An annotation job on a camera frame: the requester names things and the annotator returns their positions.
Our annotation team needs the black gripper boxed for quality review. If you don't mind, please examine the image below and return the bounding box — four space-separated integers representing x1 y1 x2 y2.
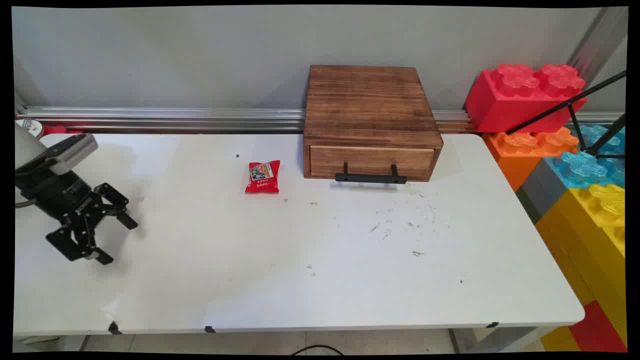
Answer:
15 166 139 266

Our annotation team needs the small red object behind table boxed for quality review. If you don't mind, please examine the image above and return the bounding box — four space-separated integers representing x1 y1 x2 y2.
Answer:
42 124 84 137

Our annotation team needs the white round dish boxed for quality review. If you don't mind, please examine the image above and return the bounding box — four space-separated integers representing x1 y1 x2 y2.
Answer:
16 118 46 140

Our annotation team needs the red snack packet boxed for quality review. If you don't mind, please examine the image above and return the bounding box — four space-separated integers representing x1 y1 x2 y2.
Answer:
244 160 281 195

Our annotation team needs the dark wooden drawer cabinet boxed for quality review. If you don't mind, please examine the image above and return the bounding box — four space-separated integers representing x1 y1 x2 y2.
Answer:
302 64 444 182

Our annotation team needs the grey metal table leg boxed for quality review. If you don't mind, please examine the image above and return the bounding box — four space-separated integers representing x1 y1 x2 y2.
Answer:
448 327 552 354

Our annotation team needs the large orange toy brick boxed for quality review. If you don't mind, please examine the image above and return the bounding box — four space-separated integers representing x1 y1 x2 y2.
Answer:
482 126 581 193

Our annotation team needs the large red toy brick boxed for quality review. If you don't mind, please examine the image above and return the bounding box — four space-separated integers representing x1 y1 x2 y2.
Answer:
464 63 589 134

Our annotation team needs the large grey toy brick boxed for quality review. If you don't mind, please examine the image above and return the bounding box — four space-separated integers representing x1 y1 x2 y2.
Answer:
515 158 569 225

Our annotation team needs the small yellow toy brick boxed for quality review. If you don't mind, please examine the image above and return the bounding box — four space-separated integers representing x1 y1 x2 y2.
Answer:
539 326 582 353

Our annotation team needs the large light blue toy brick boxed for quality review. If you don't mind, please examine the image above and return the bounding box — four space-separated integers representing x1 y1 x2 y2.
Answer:
574 123 626 152
543 150 626 190

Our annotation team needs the large yellow toy brick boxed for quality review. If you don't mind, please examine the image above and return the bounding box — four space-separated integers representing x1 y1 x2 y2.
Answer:
534 183 627 347

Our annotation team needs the flat red toy brick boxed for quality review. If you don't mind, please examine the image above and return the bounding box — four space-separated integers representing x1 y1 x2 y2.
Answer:
567 300 627 354

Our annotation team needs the black tripod stand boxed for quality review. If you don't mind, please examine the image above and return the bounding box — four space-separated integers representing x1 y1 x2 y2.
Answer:
505 69 627 160

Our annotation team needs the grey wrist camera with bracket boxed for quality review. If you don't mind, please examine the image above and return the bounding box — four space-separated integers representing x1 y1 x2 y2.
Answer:
47 133 99 176

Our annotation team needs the horizontal aluminium rail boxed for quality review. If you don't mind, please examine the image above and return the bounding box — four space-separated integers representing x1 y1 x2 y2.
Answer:
15 105 626 134

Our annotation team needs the black floor cable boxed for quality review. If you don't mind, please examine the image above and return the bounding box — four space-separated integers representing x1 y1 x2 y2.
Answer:
289 344 346 356

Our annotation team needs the slanted aluminium post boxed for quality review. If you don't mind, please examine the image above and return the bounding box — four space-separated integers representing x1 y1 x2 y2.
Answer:
567 7 629 87

